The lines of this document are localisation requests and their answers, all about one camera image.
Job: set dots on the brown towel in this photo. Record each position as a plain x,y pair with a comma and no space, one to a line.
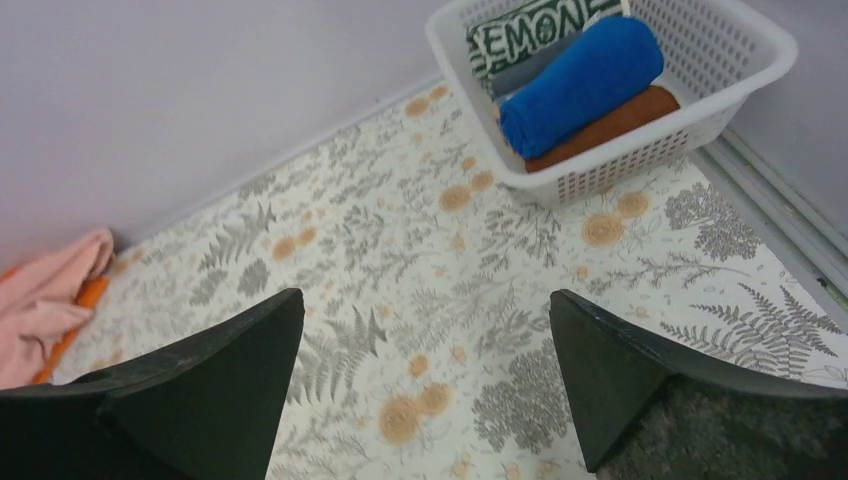
649,105

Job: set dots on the light pink towel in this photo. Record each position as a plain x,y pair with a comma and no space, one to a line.
87,258

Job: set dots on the striped lemon rolled towel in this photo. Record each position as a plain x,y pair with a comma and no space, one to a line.
514,37

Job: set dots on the floral table mat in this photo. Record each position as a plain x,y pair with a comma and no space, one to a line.
427,352

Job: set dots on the orange towel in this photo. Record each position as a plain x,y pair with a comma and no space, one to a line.
38,327

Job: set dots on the dark blue rolled towel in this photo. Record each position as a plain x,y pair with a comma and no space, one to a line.
520,74

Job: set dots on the white plastic basket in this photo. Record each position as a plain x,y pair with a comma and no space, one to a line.
716,54

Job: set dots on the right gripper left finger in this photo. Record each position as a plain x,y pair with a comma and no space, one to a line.
205,407

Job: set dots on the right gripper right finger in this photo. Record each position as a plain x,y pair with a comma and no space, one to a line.
646,407

